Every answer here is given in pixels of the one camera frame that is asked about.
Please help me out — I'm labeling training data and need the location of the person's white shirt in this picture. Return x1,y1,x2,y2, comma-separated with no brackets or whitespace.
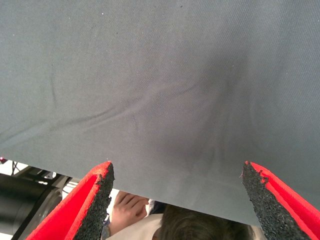
104,212,166,240

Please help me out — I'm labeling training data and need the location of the dark grey table cloth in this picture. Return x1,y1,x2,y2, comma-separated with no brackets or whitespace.
0,0,320,227

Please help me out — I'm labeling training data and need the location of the person's bare hand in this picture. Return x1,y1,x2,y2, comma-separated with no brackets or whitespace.
108,191,151,235

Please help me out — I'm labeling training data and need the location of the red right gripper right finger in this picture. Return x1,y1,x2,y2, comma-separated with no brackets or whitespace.
241,161,320,240

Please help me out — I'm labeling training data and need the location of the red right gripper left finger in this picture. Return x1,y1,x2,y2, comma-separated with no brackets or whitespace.
26,161,115,240

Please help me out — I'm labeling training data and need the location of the black metal frame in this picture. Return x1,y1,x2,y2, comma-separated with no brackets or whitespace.
0,166,73,240

